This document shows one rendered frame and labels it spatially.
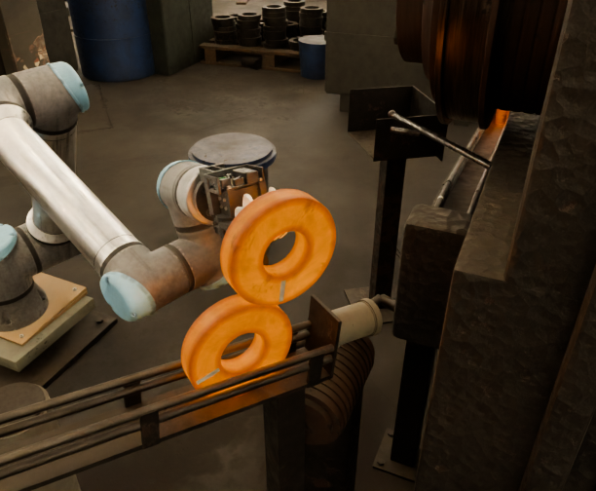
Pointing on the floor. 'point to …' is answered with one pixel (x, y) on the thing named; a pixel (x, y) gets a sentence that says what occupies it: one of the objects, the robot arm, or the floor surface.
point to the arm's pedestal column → (60, 352)
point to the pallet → (264, 34)
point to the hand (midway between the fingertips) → (279, 235)
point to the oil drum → (112, 39)
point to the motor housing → (336, 420)
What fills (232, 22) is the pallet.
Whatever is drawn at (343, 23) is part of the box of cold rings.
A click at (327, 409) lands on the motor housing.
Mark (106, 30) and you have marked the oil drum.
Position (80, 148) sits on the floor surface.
